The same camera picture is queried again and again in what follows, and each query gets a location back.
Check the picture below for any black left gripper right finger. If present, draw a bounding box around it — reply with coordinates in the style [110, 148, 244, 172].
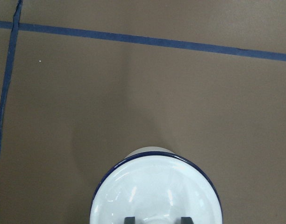
[180, 217, 193, 224]

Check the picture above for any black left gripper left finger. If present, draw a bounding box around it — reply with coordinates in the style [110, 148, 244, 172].
[124, 217, 136, 224]

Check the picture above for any white enamel mug blue rim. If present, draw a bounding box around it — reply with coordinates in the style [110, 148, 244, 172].
[89, 147, 223, 224]

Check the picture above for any blue tape line lengthwise right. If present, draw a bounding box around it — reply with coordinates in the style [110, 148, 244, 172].
[0, 0, 23, 154]

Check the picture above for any blue tape line crosswise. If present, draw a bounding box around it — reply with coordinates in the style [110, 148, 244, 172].
[0, 20, 286, 63]

